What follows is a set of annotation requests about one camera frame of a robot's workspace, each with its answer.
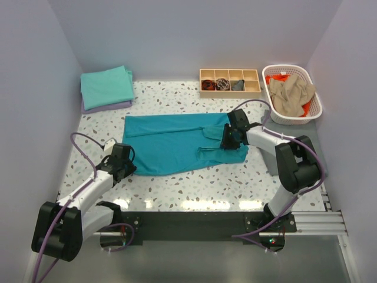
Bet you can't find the teal t shirt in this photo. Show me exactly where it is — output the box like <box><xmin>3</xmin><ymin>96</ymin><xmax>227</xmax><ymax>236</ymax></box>
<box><xmin>123</xmin><ymin>113</ymin><xmax>249</xmax><ymax>176</ymax></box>

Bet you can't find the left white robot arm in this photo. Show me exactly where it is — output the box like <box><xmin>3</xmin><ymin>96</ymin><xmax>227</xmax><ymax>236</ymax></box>
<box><xmin>31</xmin><ymin>140</ymin><xmax>136</xmax><ymax>262</ymax></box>

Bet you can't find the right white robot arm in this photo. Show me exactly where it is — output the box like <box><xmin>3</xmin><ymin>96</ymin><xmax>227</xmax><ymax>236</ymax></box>
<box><xmin>220</xmin><ymin>109</ymin><xmax>325</xmax><ymax>232</ymax></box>

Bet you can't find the wooden compartment tray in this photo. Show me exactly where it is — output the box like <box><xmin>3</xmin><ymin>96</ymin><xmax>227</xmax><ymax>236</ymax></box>
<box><xmin>199</xmin><ymin>69</ymin><xmax>262</xmax><ymax>99</ymax></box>

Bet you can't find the grey rolled sock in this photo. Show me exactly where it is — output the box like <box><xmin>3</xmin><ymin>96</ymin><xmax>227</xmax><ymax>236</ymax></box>
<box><xmin>231</xmin><ymin>80</ymin><xmax>244</xmax><ymax>91</ymax></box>

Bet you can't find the brown white rolled sock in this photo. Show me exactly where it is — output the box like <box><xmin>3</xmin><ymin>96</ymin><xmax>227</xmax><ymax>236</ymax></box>
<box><xmin>216</xmin><ymin>78</ymin><xmax>230</xmax><ymax>91</ymax></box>

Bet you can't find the red black rolled sock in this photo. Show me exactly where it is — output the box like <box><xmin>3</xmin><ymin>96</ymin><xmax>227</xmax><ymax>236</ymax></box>
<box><xmin>201</xmin><ymin>80</ymin><xmax>216</xmax><ymax>91</ymax></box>

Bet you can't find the folded lavender t shirt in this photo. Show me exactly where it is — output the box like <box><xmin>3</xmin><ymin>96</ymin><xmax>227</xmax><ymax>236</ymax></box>
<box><xmin>81</xmin><ymin>100</ymin><xmax>133</xmax><ymax>114</ymax></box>

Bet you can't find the beige t shirt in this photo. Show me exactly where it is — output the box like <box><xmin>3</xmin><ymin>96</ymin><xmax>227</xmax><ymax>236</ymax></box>
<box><xmin>269</xmin><ymin>74</ymin><xmax>317</xmax><ymax>117</ymax></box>

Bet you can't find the white laundry basket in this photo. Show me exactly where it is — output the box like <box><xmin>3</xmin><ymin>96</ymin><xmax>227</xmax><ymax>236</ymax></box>
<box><xmin>262</xmin><ymin>64</ymin><xmax>323</xmax><ymax>125</ymax></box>

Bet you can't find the orange t shirt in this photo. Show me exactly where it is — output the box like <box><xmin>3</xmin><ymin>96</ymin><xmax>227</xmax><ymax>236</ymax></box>
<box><xmin>264</xmin><ymin>74</ymin><xmax>312</xmax><ymax>117</ymax></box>

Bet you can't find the folded grey t shirt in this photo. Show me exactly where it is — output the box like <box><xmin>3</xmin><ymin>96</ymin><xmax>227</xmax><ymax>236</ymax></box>
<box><xmin>260</xmin><ymin>119</ymin><xmax>329</xmax><ymax>177</ymax></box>

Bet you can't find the folded mint t shirt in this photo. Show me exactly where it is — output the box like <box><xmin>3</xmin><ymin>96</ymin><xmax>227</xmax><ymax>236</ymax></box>
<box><xmin>80</xmin><ymin>65</ymin><xmax>135</xmax><ymax>111</ymax></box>

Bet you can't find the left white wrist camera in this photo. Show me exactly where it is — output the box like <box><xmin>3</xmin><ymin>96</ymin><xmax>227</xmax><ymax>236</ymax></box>
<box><xmin>103</xmin><ymin>138</ymin><xmax>117</xmax><ymax>154</ymax></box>

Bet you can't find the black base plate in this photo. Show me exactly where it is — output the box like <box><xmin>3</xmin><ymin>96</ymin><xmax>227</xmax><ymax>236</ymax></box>
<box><xmin>88</xmin><ymin>210</ymin><xmax>297</xmax><ymax>247</ymax></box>

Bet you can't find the aluminium rail frame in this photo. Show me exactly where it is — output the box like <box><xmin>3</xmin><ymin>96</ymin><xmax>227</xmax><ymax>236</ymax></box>
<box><xmin>110</xmin><ymin>194</ymin><xmax>346</xmax><ymax>245</ymax></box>

